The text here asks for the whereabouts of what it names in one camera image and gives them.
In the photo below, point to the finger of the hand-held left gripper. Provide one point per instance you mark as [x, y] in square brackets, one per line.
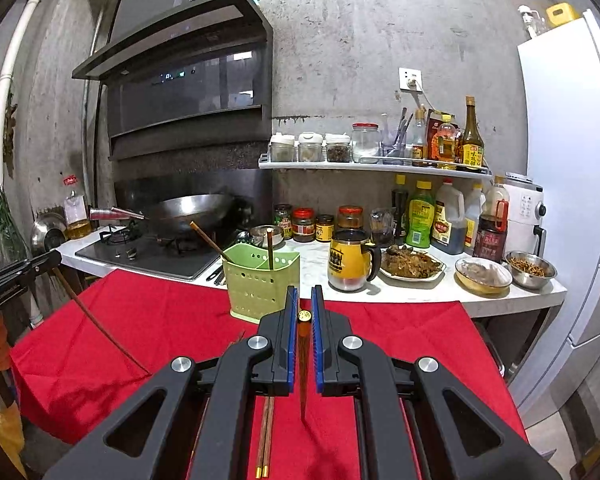
[37, 262]

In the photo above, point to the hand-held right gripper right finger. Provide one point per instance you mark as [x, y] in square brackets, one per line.
[320, 340]

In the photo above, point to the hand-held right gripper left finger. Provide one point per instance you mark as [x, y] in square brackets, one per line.
[292, 340]

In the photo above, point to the green plastic chopstick holder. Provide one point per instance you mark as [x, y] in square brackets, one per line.
[250, 285]

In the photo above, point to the clear cup with utensils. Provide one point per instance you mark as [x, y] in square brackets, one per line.
[394, 142]

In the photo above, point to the tilted steel basin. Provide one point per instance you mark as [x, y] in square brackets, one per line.
[47, 235]

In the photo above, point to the green onion bunch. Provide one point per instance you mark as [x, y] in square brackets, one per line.
[5, 225]

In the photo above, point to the red capped oil bottle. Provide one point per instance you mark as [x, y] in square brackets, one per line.
[76, 215]

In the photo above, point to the yellow steel mug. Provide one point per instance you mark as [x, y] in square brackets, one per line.
[347, 265]

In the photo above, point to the small steel bowl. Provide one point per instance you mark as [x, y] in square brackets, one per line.
[260, 237]

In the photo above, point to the yellow labelled sauce jar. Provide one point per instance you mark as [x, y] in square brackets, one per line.
[325, 230]

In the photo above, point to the black gas stove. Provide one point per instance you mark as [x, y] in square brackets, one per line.
[150, 260]

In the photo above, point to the red labelled sauce jar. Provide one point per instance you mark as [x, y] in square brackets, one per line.
[304, 227]

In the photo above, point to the plate of cooked food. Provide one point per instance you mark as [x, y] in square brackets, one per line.
[410, 265]

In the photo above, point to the green labelled sauce jar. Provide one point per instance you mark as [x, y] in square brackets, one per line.
[282, 222]

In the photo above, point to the clear drinking glass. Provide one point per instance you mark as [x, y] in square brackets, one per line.
[381, 227]

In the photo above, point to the red cloth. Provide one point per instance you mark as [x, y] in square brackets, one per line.
[155, 320]

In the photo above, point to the dried plant bundle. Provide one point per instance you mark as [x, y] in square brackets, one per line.
[10, 130]

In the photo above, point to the dark yellow capped sauce bottle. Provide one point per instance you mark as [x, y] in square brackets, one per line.
[400, 210]

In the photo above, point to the green plastic bottle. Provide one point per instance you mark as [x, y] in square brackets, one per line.
[420, 220]

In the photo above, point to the steel wok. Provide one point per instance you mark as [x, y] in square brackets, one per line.
[190, 212]

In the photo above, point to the large dark vinegar jug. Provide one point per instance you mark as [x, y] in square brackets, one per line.
[449, 225]

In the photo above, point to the gold rimmed glass bowl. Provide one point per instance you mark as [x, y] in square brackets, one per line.
[482, 275]

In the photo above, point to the white lidded seasoning container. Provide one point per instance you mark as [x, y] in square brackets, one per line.
[283, 150]
[338, 151]
[311, 150]

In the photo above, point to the white plastic jug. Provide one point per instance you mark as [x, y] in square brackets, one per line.
[474, 220]

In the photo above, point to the red lidded glass jar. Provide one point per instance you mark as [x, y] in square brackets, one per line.
[365, 142]

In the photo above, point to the steel bowl with food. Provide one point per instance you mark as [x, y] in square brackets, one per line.
[530, 267]

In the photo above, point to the small clear sauce bottle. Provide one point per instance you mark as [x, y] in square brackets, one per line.
[419, 140]

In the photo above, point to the black range hood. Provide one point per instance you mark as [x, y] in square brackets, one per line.
[180, 90]

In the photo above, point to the yellow cooking oil bottle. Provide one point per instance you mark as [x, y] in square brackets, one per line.
[446, 147]

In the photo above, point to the white kitchen appliance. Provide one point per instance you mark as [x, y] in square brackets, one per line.
[522, 210]

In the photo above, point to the red seasoning packet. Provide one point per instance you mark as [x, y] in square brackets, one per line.
[434, 125]

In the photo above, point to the tall dark glass bottle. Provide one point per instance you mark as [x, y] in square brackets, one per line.
[472, 145]

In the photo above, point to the white refrigerator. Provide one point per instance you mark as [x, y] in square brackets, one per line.
[565, 135]

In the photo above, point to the yellow box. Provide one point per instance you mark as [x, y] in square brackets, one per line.
[562, 14]

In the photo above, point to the white wall shelf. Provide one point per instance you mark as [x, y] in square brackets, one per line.
[330, 165]

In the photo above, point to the white wall pipe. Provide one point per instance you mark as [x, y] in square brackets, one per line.
[10, 75]

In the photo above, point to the white wall socket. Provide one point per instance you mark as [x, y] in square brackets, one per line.
[410, 79]

